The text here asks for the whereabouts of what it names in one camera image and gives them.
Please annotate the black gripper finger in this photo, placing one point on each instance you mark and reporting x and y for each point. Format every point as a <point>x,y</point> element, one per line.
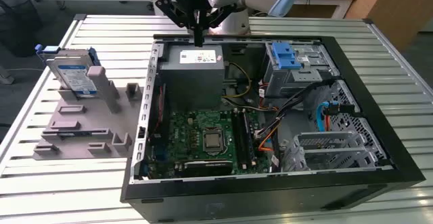
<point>175,13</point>
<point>217,21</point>

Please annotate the hard disk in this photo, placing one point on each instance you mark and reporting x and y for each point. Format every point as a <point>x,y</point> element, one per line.
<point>76,79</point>

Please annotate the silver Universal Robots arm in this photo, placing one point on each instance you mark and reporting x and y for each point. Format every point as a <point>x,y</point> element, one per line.
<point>233,22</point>

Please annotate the blue plastic drive latch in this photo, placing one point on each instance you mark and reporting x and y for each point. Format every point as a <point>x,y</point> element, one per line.
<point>282,54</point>

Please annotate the grey power supply unit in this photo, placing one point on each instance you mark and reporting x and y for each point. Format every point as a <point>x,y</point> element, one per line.
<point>193,87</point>

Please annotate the metal optical drive cage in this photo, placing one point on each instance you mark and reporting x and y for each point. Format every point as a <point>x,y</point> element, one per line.
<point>294,82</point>

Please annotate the CPU socket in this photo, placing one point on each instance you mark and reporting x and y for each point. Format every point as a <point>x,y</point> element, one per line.
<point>214,129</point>

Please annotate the green motherboard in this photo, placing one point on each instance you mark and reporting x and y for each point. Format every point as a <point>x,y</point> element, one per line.
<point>182,135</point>

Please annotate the black RAM slot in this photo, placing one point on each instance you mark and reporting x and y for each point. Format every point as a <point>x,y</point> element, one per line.
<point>239,137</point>
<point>250,140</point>

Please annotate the black office chair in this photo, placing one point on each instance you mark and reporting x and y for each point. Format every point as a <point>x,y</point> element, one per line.
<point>20,31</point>

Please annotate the silver CPU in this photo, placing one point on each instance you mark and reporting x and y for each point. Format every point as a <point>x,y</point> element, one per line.
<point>213,141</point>

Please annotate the grey parts rack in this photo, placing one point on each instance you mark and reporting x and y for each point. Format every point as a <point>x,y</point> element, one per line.
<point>87,122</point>

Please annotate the wooden cabinet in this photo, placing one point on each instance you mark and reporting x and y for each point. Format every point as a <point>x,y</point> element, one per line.
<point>398,11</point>

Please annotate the RAM stick in rack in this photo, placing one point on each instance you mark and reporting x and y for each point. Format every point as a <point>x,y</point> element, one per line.
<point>76,133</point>

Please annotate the grey metal stand foot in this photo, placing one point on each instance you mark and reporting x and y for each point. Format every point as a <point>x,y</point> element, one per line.
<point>7,78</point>

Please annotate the black graphics card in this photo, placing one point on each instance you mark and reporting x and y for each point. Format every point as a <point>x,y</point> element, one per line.
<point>206,168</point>

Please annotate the black PC case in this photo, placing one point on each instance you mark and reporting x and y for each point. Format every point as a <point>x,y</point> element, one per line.
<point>237,196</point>

